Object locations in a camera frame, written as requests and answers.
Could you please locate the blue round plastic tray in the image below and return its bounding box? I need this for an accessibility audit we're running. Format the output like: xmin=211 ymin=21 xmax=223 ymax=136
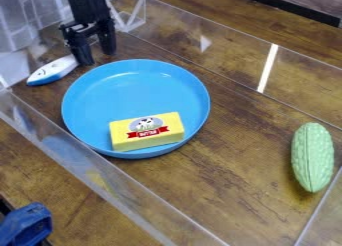
xmin=61 ymin=59 xmax=211 ymax=159

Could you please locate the yellow butter block toy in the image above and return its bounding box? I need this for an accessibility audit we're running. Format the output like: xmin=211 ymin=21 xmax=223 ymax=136
xmin=109 ymin=112 xmax=184 ymax=152

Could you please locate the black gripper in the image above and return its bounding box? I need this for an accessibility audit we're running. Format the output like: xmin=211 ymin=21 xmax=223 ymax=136
xmin=58 ymin=0 xmax=116 ymax=66

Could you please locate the clear acrylic enclosure wall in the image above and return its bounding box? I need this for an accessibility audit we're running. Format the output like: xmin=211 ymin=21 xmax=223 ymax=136
xmin=0 ymin=0 xmax=342 ymax=246

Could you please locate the green bitter gourd toy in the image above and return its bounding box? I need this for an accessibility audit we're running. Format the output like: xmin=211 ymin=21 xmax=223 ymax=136
xmin=291 ymin=123 xmax=333 ymax=193

